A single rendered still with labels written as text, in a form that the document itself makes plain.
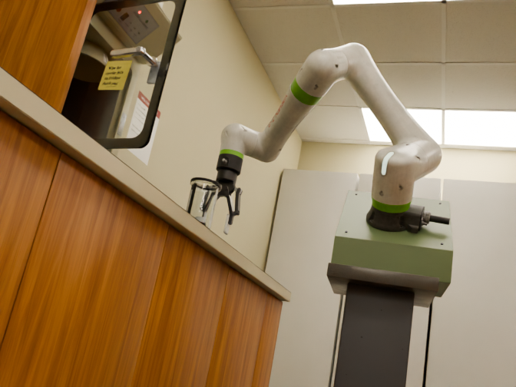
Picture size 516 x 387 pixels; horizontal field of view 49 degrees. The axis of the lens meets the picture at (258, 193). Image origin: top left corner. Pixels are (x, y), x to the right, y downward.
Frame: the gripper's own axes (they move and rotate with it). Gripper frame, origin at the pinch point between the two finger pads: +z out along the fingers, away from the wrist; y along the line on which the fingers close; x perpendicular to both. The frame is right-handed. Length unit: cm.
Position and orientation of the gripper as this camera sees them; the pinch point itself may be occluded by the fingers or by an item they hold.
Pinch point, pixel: (216, 225)
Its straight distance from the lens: 204.2
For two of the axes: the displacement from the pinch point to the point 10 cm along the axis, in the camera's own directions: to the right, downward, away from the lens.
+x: 2.8, 3.5, 8.9
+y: 9.4, 0.8, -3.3
